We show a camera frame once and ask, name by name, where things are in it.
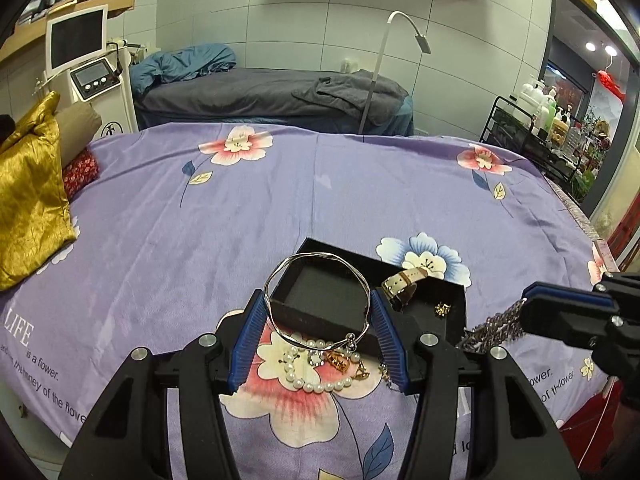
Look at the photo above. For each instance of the gold satin pillow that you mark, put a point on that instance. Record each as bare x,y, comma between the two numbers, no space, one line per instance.
30,200

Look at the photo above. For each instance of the group of bottles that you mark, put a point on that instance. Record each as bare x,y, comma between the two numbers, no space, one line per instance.
532,105

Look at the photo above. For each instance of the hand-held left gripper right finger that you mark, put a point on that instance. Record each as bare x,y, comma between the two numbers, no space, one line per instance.
387,340

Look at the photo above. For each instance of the small gold brooch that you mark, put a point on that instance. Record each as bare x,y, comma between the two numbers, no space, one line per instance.
362,371
441,308

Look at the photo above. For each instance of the purple floral blanket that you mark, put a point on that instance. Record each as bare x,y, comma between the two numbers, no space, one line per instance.
200,235

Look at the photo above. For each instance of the silver bangle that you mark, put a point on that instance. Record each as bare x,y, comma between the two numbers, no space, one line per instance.
353,343

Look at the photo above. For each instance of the white beauty machine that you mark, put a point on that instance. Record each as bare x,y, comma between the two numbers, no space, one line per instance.
95,80

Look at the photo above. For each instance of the red hanging decoration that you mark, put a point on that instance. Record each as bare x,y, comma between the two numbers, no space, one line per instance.
611,85

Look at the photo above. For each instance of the black jewelry box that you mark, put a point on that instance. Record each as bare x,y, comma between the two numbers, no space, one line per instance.
320,295

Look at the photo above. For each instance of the beige bolster pillow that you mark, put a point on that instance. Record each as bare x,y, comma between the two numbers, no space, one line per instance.
77,130

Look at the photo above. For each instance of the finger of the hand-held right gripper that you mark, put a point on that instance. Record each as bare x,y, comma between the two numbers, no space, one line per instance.
565,292
565,325

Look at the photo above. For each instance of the grey massage bed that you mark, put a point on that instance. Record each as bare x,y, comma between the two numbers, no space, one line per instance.
240,95

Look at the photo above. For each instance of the blue crumpled blanket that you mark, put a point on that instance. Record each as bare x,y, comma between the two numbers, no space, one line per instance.
180,67

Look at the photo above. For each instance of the white floor lamp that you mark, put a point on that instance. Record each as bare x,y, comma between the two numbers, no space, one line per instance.
422,40

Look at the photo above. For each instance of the grey crumpled blanket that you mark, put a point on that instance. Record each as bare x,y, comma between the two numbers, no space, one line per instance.
350,95

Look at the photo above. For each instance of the red patterned cushion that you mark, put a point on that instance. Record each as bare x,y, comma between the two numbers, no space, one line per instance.
80,172

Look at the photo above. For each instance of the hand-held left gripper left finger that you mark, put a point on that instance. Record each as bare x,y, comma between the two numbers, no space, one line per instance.
247,340

